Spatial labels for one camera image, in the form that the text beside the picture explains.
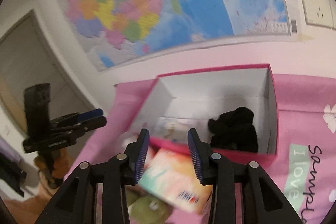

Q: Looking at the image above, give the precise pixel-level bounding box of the green frog plush toy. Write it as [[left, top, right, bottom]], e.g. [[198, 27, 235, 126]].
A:
[[126, 190, 173, 224]]

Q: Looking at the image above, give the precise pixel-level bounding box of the black fabric hat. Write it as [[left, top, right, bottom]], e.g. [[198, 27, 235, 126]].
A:
[[208, 107, 259, 153]]

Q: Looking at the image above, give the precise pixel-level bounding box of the person left hand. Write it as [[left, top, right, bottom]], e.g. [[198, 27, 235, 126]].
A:
[[34, 148, 74, 189]]

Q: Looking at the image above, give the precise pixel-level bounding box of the white lotion pump bottle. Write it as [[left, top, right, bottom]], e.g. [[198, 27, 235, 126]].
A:
[[118, 132, 139, 150]]

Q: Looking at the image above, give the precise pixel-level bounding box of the pink printed table cloth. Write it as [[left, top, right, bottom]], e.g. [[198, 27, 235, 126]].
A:
[[75, 74, 335, 223]]

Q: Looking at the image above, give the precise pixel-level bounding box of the grey door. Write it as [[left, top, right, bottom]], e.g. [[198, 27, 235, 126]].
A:
[[1, 11, 94, 139]]

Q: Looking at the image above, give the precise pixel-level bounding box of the pastel tissue box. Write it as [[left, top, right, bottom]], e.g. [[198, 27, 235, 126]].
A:
[[138, 148, 213, 215]]

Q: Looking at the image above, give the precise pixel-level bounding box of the pink open storage box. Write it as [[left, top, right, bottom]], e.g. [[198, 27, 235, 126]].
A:
[[127, 64, 278, 167]]

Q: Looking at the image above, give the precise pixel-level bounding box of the colourful wall map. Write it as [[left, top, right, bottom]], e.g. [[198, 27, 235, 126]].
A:
[[58, 0, 300, 72]]

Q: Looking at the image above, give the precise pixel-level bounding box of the white wall socket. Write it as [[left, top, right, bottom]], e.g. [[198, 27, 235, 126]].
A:
[[302, 0, 334, 28]]

